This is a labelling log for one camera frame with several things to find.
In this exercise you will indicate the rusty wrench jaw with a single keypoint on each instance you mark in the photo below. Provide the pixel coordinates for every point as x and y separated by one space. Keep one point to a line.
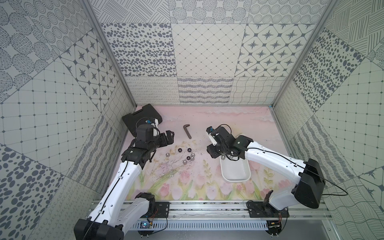
185 127

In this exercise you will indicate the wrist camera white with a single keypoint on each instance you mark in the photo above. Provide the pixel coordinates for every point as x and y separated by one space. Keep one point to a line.
212 137
154 123

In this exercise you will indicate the white slotted cable duct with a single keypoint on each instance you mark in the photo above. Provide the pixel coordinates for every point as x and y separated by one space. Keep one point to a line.
200 225

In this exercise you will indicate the aluminium rail frame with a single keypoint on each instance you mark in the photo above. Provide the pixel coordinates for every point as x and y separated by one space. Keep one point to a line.
233 210

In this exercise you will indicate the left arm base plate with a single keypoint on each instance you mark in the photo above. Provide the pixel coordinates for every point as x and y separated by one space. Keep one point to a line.
156 209

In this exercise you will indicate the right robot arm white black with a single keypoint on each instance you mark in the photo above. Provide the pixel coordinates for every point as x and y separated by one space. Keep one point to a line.
307 179

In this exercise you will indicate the white storage tray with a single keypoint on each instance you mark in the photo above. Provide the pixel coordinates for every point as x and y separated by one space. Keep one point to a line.
235 171

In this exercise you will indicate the controller board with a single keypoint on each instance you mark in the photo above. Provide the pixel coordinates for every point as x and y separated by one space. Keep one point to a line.
274 228
145 229

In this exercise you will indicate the black plastic tool case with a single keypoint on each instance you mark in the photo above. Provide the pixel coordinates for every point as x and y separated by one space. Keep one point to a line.
133 120

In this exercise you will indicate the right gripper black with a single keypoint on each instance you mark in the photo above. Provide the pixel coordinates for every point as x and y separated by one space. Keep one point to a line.
210 149

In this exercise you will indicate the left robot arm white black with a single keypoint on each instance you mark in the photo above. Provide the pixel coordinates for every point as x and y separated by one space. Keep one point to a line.
108 221

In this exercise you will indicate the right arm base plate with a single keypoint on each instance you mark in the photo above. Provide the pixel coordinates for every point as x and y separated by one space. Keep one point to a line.
261 210

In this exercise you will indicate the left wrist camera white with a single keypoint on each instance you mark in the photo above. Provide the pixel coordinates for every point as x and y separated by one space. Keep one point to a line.
154 123

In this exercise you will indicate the right controller board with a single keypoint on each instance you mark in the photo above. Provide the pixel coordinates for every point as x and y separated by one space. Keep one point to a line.
274 228

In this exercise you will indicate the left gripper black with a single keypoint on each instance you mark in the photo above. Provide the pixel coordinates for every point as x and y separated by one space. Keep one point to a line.
163 139

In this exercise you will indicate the left controller board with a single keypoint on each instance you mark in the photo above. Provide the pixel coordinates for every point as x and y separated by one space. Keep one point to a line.
145 229

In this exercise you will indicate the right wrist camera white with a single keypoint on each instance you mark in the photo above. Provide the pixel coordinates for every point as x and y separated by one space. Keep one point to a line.
212 137

